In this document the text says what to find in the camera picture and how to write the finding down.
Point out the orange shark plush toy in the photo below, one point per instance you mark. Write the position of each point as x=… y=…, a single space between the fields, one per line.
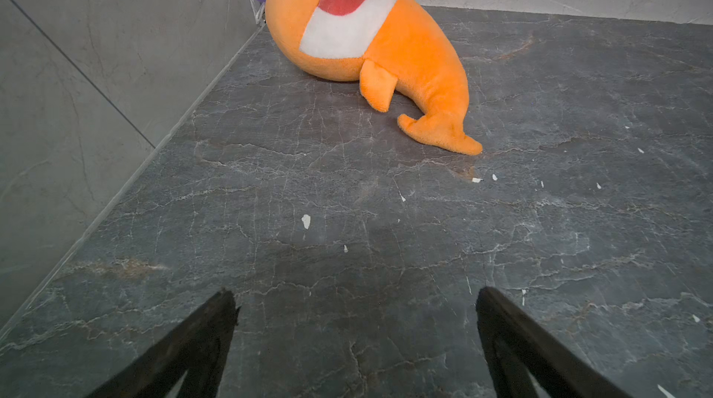
x=388 y=47

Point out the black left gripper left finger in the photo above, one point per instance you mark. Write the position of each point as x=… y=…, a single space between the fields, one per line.
x=194 y=354

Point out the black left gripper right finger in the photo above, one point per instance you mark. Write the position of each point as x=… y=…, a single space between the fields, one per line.
x=520 y=352

